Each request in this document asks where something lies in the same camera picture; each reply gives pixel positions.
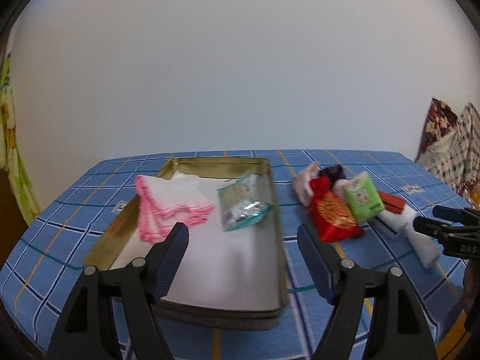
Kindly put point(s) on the white paper liner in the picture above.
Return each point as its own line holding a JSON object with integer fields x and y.
{"x": 232, "y": 270}

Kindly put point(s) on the dark red floral pillow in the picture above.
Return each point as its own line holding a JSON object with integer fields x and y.
{"x": 438, "y": 120}

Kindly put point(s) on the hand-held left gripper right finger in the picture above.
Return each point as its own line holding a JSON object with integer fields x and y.
{"x": 314, "y": 264}

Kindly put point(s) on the person's right forearm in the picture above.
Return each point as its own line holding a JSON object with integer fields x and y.
{"x": 471, "y": 288}

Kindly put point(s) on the blue plaid tablecloth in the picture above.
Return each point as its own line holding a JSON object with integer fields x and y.
{"x": 56, "y": 232}

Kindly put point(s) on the white cloth with pink trim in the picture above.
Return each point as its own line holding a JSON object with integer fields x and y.
{"x": 168, "y": 195}

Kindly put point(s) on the red soft case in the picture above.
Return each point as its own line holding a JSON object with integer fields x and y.
{"x": 390, "y": 202}

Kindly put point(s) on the pink fluffy cloth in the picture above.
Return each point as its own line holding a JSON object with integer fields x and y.
{"x": 303, "y": 185}

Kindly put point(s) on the green floral curtain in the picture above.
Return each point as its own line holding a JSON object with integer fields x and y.
{"x": 11, "y": 138}

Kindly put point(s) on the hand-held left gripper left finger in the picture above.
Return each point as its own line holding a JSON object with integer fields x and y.
{"x": 176, "y": 258}

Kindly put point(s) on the clear plastic tissue packet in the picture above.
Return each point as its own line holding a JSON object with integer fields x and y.
{"x": 240, "y": 202}

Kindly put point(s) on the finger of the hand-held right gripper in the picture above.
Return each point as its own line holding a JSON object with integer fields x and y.
{"x": 431, "y": 227}
{"x": 450, "y": 213}

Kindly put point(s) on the gold metal tin box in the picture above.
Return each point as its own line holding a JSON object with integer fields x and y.
{"x": 108, "y": 240}

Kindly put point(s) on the dark purple scrunchie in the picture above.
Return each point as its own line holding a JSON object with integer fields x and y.
{"x": 332, "y": 172}

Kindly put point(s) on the white sponge block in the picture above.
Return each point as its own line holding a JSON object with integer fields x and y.
{"x": 393, "y": 223}

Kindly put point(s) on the green tissue pack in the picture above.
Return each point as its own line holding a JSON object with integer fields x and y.
{"x": 363, "y": 198}

